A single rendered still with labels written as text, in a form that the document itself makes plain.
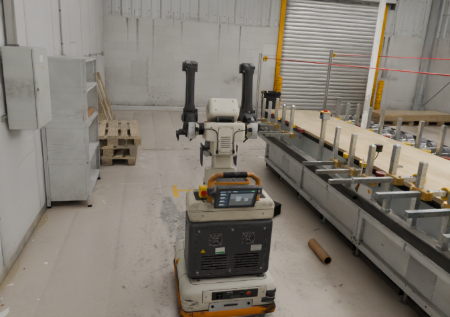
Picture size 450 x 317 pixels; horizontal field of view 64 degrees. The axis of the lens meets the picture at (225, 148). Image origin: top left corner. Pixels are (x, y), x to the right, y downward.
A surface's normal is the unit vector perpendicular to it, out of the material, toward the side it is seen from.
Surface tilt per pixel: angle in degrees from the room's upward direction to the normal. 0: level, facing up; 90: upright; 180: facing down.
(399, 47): 90
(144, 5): 90
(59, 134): 90
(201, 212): 90
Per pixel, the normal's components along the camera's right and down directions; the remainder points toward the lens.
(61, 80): 0.22, 0.26
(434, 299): -0.97, 0.01
